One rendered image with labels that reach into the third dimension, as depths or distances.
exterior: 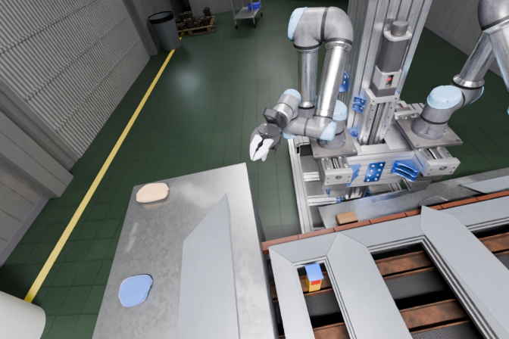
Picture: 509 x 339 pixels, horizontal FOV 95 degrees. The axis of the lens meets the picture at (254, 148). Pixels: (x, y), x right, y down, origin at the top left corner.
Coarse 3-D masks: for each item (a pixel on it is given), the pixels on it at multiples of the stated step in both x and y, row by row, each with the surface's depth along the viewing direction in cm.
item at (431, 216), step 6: (432, 210) 109; (438, 210) 109; (420, 216) 108; (426, 216) 108; (432, 216) 107; (438, 216) 107; (444, 216) 107; (450, 216) 106; (420, 222) 106; (426, 222) 106; (432, 222) 106
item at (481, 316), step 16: (480, 224) 104; (496, 224) 105; (400, 240) 103; (416, 240) 104; (432, 256) 100; (448, 272) 93; (336, 288) 95; (464, 288) 88; (304, 304) 94; (464, 304) 87; (480, 304) 84; (480, 320) 82; (496, 320) 80; (352, 336) 85; (496, 336) 78
